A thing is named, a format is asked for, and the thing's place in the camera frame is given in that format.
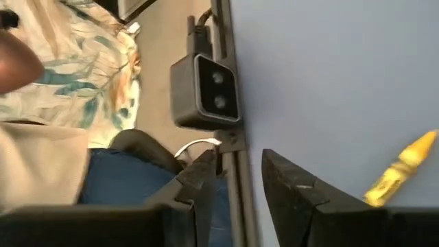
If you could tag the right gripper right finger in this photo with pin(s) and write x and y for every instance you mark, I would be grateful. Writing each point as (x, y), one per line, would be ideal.
(326, 219)

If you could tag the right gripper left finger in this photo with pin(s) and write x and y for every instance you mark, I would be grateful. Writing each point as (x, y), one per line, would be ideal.
(120, 223)

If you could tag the yellow crayon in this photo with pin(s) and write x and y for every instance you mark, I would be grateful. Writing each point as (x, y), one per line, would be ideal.
(401, 169)

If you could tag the blue-grey table mat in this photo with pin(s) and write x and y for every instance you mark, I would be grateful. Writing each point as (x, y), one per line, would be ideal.
(326, 85)

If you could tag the person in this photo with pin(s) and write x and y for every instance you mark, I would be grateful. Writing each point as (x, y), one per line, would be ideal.
(85, 85)

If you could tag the person's hand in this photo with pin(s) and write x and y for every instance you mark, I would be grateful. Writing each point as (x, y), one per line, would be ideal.
(15, 61)

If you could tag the black table-level camera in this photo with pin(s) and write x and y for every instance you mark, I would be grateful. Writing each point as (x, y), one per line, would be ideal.
(205, 92)

